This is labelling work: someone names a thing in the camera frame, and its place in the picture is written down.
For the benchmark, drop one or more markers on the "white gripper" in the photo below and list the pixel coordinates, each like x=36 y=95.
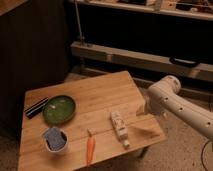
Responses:
x=152 y=107

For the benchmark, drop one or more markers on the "white bottle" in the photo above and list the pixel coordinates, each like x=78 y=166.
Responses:
x=120 y=128

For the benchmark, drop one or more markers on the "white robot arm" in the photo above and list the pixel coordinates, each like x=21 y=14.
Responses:
x=163 y=96

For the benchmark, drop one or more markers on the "orange carrot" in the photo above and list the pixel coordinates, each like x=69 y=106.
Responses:
x=90 y=148

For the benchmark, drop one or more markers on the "grey metal beam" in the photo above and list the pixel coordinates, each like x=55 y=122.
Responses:
x=141 y=60

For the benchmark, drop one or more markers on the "wooden table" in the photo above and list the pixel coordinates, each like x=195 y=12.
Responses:
x=96 y=98

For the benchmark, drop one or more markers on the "green plate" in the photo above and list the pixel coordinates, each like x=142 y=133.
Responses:
x=59 y=109

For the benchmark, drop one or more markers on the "white cup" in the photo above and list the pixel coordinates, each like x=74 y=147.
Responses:
x=63 y=150

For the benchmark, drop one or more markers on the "blue sponge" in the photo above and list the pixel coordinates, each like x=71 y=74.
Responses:
x=54 y=138

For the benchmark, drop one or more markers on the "metal pole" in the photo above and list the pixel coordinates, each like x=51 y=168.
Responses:
x=81 y=37

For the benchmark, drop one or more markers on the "black handle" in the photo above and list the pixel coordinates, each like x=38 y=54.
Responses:
x=184 y=63

